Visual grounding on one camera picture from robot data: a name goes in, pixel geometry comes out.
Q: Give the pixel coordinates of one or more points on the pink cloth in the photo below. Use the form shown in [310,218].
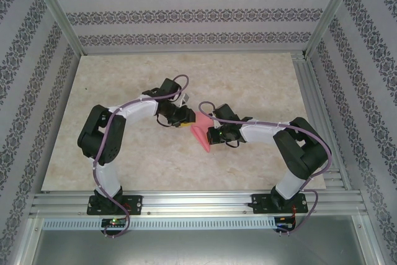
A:
[200,136]

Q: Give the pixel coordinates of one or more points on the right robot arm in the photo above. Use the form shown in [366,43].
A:
[304,153]

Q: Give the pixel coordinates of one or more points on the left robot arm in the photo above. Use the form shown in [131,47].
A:
[99,141]

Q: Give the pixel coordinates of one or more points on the grey sheet metal shelf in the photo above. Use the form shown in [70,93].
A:
[198,249]

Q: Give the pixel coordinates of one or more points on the small circuit board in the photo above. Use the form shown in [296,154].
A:
[113,222]
[283,220]

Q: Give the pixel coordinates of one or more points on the aluminium mounting rail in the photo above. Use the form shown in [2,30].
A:
[198,203]

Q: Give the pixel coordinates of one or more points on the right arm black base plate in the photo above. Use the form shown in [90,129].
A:
[260,204]

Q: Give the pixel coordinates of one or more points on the aluminium side rail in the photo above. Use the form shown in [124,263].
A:
[313,97]

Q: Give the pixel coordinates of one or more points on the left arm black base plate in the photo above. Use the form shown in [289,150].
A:
[133,204]

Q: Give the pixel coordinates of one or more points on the aluminium frame post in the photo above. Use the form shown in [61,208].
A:
[59,13]
[332,7]

